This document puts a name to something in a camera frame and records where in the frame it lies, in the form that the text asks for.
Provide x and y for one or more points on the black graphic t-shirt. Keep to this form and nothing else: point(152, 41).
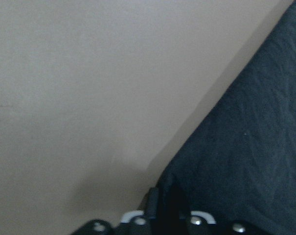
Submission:
point(240, 162)

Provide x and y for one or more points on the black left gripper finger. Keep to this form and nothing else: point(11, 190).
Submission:
point(152, 203)

